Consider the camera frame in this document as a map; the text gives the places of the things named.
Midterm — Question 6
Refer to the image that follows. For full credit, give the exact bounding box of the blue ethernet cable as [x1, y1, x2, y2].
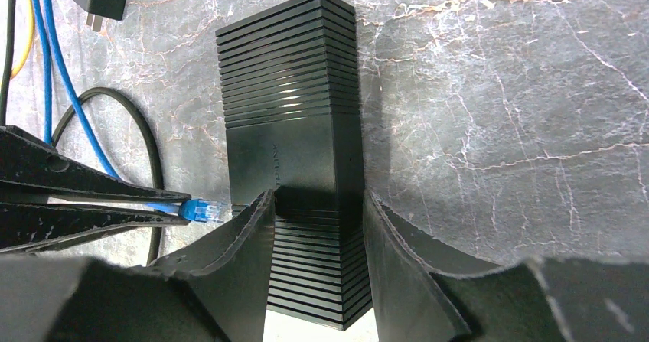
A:
[28, 0, 54, 145]
[39, 0, 228, 225]

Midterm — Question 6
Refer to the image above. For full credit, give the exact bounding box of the long black cable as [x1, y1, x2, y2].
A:
[0, 0, 165, 267]

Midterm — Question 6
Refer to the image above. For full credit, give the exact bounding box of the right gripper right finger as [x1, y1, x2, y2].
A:
[363, 191, 648, 341]

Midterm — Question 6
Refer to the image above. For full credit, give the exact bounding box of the yellow ethernet cable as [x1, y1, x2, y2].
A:
[10, 0, 37, 80]

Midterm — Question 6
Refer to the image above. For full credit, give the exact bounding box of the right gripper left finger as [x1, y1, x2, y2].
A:
[1, 191, 275, 341]

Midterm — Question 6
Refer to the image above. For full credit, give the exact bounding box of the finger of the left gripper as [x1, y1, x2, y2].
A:
[1, 125, 191, 203]
[1, 203, 189, 253]

